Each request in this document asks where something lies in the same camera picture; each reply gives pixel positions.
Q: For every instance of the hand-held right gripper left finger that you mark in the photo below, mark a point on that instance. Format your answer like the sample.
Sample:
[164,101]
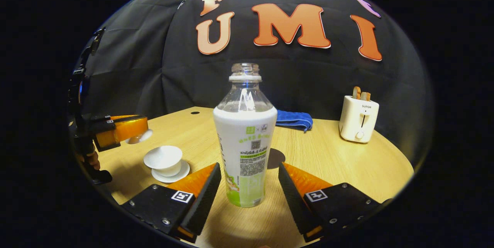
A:
[202,201]

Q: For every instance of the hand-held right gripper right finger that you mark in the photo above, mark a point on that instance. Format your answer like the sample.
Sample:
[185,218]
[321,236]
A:
[297,205]

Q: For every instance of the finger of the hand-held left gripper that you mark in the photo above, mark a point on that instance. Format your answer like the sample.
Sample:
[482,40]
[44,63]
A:
[123,117]
[123,130]

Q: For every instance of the white teacup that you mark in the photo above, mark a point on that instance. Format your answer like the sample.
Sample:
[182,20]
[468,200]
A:
[164,157]

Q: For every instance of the dark brown round coaster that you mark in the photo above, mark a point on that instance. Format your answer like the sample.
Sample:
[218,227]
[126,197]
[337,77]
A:
[277,159]

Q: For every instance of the clear water bottle green label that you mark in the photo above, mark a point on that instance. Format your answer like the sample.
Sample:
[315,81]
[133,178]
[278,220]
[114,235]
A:
[247,144]

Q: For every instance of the white saucer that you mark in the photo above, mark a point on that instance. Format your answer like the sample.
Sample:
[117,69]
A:
[181,174]

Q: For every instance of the blue towel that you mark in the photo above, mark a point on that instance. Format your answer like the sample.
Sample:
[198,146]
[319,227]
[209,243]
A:
[293,118]

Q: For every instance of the white toaster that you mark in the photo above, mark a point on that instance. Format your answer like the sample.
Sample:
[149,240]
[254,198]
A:
[353,120]

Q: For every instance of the brown bread slice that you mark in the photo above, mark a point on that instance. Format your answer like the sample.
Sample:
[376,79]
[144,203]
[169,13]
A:
[366,96]
[356,93]

